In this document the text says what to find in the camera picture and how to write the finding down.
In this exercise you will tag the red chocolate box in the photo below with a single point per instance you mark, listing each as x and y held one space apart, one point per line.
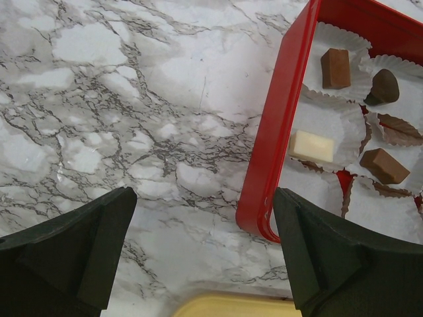
388 30

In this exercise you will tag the dark heart chocolate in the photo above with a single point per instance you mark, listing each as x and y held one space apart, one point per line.
385 89

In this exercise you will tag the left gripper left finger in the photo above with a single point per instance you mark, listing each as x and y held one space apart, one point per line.
66 266

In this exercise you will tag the brown bar chocolate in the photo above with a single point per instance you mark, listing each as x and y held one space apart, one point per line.
335 65

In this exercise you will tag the yellow tray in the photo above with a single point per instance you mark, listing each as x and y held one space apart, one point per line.
232 305

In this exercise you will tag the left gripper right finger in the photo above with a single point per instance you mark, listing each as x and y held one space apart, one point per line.
338 268

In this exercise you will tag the white chocolate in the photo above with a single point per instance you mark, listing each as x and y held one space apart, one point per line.
308 146

